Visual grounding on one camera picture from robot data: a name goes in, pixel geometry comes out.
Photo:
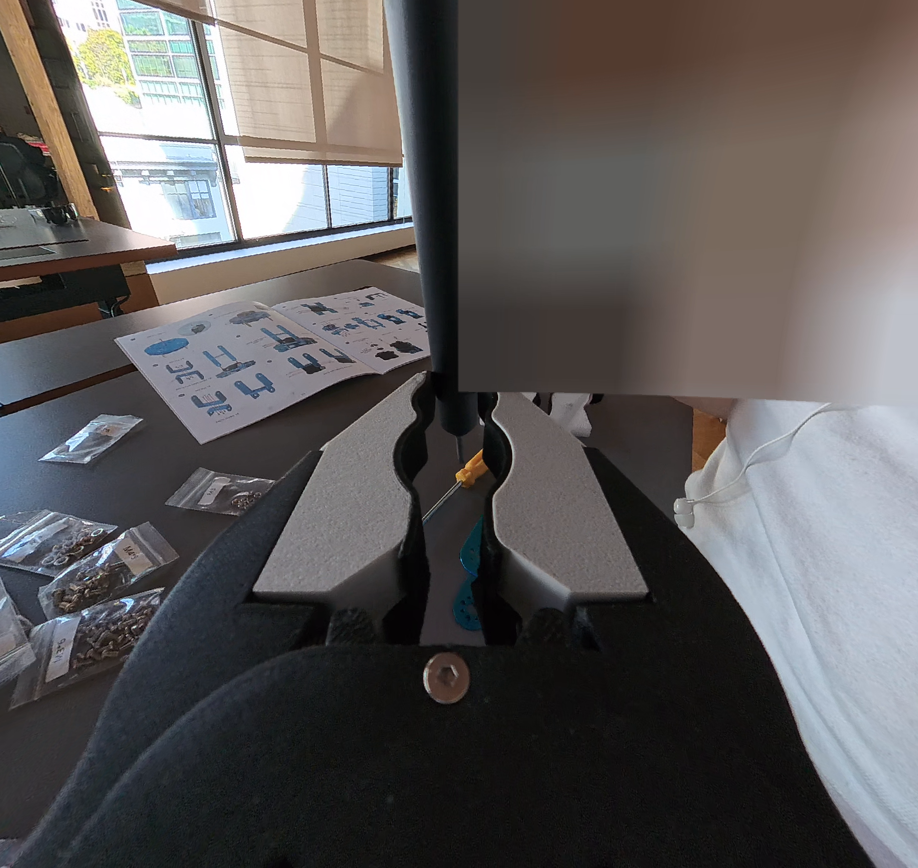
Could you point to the person's white shirt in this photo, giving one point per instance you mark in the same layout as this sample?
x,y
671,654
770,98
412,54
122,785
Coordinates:
x,y
825,595

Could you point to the large window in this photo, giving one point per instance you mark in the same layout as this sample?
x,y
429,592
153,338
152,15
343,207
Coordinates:
x,y
179,194

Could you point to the black desk with wooden side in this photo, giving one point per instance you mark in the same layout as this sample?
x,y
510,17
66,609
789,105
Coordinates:
x,y
86,244

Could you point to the assembly instruction booklet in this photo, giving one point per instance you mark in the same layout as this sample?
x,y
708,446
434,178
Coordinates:
x,y
251,366

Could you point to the beige roller blind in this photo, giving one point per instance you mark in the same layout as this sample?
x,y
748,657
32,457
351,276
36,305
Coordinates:
x,y
301,58

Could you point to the small clear screw bag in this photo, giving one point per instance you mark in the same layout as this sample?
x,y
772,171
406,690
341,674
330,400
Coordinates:
x,y
11,631
86,642
90,438
219,491
107,574
54,542

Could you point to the blue metal bracket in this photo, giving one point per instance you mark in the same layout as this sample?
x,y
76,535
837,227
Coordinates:
x,y
470,549

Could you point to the wooden column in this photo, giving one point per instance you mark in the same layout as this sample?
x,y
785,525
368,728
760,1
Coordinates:
x,y
50,108

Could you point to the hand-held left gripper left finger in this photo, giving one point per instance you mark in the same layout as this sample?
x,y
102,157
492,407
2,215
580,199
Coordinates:
x,y
337,524

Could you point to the dark grey desk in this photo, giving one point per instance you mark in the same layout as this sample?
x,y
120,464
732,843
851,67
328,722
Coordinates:
x,y
72,359
215,560

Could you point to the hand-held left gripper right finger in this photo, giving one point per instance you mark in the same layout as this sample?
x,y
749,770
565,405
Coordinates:
x,y
566,517

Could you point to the black office chair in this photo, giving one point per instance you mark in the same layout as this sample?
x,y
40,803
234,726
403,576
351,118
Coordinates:
x,y
25,169

